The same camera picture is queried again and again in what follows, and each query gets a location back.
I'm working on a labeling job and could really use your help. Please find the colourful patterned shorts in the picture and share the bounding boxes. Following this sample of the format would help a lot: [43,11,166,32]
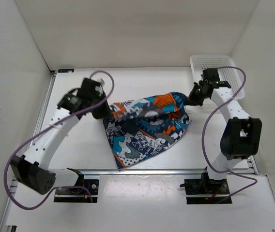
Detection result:
[103,92,190,169]

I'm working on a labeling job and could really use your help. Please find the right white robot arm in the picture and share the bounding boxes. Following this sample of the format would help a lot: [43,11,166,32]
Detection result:
[186,68,262,193]

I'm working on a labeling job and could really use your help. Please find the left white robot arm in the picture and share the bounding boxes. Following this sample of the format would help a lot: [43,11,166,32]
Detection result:
[9,78,110,195]

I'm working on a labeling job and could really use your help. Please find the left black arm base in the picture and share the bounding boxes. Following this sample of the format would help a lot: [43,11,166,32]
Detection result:
[54,175,100,203]

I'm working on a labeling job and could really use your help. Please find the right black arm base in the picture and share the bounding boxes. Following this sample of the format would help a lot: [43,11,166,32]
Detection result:
[180,179,232,205]

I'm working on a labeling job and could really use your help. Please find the small dark label sticker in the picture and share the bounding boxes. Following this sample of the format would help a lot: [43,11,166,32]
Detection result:
[58,69,75,73]

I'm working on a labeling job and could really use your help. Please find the white plastic mesh basket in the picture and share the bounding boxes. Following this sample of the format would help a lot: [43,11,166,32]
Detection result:
[190,54,244,94]

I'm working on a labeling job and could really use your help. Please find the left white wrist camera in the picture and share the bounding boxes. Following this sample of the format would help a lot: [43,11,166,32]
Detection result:
[98,78,105,86]

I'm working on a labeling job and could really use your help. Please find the aluminium front rail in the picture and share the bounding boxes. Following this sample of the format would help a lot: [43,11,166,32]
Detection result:
[79,169,204,175]

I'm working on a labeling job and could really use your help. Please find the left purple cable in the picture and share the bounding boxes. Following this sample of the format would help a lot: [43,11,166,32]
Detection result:
[3,70,115,210]

